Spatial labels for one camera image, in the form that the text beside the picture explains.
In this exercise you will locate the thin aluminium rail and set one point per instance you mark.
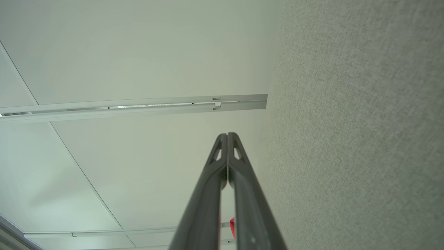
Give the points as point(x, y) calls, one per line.
point(104, 232)

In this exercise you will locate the long aluminium rail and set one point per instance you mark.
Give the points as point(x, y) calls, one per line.
point(138, 105)

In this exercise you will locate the grey fabric sofa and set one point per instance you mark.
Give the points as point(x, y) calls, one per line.
point(364, 121)

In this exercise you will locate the red basketball jersey number 23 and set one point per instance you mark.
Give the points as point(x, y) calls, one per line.
point(232, 227)

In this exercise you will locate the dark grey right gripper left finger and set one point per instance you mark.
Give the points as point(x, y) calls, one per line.
point(204, 208)

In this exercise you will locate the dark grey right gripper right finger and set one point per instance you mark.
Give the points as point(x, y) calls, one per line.
point(253, 208)

